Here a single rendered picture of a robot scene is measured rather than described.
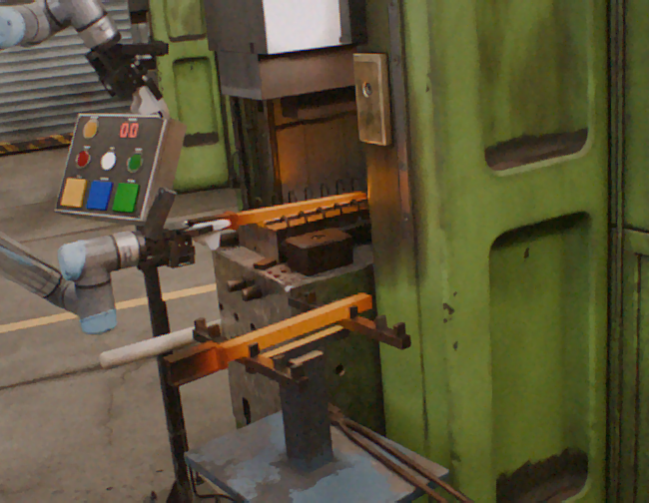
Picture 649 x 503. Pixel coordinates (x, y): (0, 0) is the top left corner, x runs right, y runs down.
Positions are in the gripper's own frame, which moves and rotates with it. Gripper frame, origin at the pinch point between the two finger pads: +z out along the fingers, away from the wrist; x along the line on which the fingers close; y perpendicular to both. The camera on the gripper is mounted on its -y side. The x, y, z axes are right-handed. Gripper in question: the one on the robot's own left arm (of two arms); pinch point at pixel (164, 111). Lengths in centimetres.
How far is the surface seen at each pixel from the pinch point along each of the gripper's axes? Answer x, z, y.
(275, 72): 21.8, 1.2, -18.4
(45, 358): -191, 110, 58
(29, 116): -768, 138, -77
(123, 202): -29.4, 20.6, 14.6
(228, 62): 7.3, -2.2, -16.1
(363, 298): 61, 31, 5
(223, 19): 7.2, -10.4, -20.3
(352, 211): 21.6, 38.1, -17.7
